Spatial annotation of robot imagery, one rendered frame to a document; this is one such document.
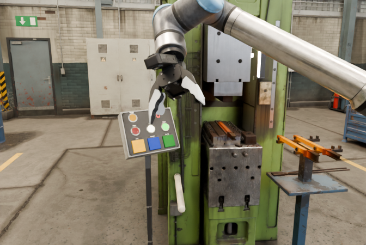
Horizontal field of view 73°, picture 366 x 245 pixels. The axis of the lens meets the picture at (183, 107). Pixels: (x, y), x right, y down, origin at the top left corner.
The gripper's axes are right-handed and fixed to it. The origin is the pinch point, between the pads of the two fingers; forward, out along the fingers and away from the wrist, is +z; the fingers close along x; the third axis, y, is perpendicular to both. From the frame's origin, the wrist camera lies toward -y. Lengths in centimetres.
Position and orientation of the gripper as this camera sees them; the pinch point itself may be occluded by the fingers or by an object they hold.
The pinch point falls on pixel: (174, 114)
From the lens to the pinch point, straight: 59.9
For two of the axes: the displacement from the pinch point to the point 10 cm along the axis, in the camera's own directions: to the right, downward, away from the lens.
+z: 1.2, 8.7, -4.8
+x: -8.7, 3.3, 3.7
